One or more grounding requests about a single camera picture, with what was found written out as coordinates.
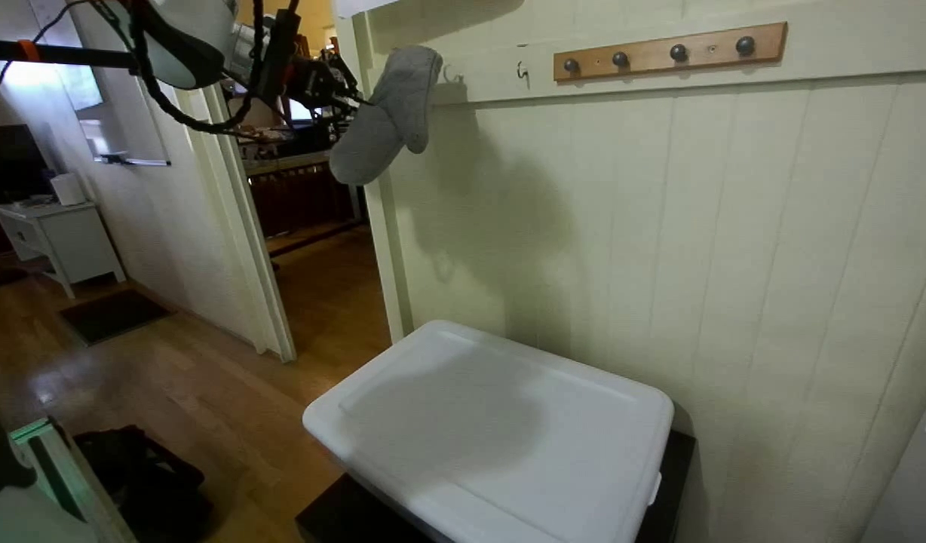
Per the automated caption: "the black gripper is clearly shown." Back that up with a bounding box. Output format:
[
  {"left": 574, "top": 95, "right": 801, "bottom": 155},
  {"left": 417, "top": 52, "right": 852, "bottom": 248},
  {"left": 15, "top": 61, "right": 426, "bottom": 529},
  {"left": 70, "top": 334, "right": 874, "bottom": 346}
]
[{"left": 259, "top": 10, "right": 298, "bottom": 101}]

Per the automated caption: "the grey quilted oven mitten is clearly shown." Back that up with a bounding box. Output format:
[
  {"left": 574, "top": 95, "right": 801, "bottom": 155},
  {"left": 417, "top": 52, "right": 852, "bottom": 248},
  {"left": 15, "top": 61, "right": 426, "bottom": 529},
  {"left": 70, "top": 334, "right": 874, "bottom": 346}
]
[{"left": 328, "top": 44, "right": 445, "bottom": 186}]

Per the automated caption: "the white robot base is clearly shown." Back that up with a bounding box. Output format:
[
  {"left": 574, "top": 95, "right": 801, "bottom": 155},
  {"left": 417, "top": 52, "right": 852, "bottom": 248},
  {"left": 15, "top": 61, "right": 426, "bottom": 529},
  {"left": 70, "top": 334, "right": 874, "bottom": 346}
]
[{"left": 0, "top": 420, "right": 138, "bottom": 543}]

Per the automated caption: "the white small side table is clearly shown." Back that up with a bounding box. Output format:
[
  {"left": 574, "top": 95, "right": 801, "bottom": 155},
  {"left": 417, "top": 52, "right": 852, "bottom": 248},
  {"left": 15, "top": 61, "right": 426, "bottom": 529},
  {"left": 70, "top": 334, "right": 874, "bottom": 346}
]
[{"left": 0, "top": 202, "right": 127, "bottom": 298}]

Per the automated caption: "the dark floor mat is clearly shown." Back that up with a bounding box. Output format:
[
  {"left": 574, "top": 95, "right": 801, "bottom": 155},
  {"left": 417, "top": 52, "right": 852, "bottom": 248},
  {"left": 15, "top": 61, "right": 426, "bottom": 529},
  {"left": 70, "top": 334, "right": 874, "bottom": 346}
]
[{"left": 59, "top": 290, "right": 166, "bottom": 343}]

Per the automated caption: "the white plastic storage bin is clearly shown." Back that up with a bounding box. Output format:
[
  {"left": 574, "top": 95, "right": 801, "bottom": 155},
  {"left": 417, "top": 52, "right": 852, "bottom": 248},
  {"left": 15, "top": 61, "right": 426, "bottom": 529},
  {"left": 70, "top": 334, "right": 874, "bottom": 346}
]
[{"left": 301, "top": 320, "right": 673, "bottom": 543}]

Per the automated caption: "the black bag on floor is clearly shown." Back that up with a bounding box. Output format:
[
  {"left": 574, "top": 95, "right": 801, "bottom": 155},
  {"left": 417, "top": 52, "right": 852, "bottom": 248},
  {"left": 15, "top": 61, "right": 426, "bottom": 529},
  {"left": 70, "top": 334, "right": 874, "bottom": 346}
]
[{"left": 75, "top": 426, "right": 210, "bottom": 543}]

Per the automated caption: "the wooden peg rack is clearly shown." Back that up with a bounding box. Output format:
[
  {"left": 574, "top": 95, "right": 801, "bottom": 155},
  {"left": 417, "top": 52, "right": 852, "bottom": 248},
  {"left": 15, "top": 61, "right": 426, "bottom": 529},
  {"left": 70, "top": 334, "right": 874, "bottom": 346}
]
[{"left": 552, "top": 22, "right": 786, "bottom": 84}]

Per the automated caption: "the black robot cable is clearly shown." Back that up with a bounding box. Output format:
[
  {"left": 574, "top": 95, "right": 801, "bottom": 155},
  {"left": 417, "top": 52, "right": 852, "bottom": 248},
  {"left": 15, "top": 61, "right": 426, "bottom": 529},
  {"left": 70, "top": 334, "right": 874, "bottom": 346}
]
[{"left": 78, "top": 0, "right": 283, "bottom": 135}]

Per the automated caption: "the black camera tripod arm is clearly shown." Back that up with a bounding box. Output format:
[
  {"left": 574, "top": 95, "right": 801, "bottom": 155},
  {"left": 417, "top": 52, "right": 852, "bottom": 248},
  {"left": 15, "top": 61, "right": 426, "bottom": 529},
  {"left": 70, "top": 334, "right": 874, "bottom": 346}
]
[{"left": 0, "top": 40, "right": 138, "bottom": 72}]

